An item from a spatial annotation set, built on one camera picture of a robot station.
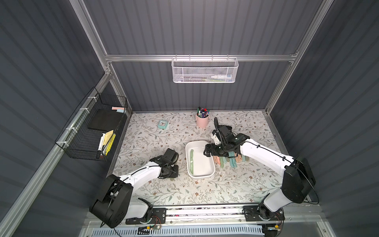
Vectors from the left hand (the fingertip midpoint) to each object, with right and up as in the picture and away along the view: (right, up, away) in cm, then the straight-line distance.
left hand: (174, 173), depth 87 cm
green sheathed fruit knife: (+10, +5, +4) cm, 12 cm away
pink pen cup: (+18, +31, +17) cm, 40 cm away
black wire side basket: (-41, +25, -14) cm, 50 cm away
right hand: (+21, +13, -4) cm, 25 cm away
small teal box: (-12, +30, +23) cm, 40 cm away
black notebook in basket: (-35, +32, -11) cm, 49 cm away
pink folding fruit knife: (+26, +7, +6) cm, 28 cm away
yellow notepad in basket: (-26, +23, -24) cm, 42 cm away
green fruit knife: (+29, +6, +5) cm, 30 cm away
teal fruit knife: (+36, +6, +6) cm, 37 cm away
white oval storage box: (+15, +3, +5) cm, 16 cm away
